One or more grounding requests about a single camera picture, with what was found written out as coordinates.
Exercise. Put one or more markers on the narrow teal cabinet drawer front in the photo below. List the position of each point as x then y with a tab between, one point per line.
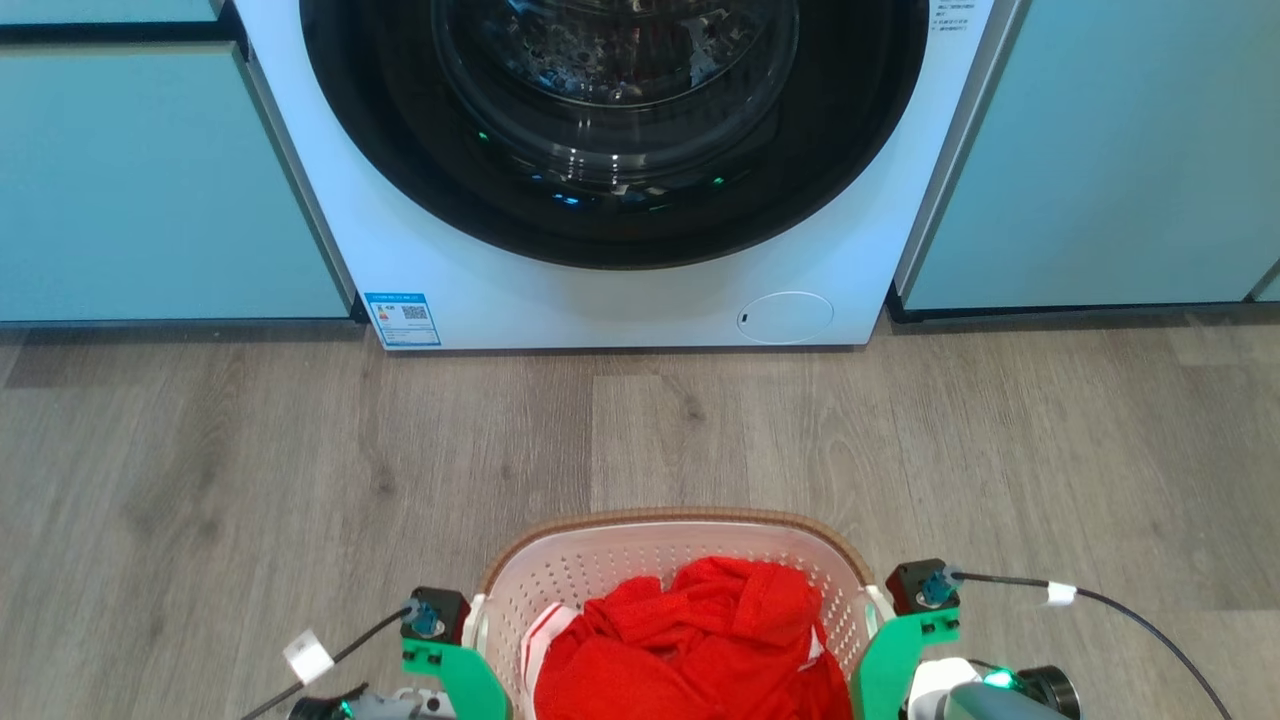
100	9

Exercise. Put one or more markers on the teal cabinet panel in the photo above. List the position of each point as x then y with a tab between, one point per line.
1120	150

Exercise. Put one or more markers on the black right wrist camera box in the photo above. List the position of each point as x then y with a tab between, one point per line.
925	587

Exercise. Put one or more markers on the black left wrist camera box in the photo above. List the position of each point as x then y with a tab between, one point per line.
436	612

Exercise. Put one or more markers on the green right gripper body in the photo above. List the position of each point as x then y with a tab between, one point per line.
895	660

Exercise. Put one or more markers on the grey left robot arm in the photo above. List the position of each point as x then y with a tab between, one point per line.
370	708

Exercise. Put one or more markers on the round white filter cover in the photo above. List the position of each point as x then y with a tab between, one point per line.
786	317

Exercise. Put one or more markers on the blue energy label sticker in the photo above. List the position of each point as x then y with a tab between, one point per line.
403	319

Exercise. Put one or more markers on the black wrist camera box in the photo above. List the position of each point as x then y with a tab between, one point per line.
436	612
925	587

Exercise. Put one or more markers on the red mesh jersey garment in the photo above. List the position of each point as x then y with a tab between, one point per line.
700	650

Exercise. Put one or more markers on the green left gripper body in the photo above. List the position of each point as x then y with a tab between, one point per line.
455	672

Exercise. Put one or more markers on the white perforated laundry basket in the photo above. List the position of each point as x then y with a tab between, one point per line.
640	560

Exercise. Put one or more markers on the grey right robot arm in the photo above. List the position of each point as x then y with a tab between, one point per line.
990	692

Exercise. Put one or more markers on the white front-load washing machine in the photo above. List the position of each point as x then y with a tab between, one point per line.
640	300

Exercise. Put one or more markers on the large teal cabinet door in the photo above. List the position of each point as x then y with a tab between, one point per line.
150	180

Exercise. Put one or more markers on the small printed text sticker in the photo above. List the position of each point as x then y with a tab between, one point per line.
950	14

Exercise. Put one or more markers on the black round washer door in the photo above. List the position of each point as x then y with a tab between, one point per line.
615	120

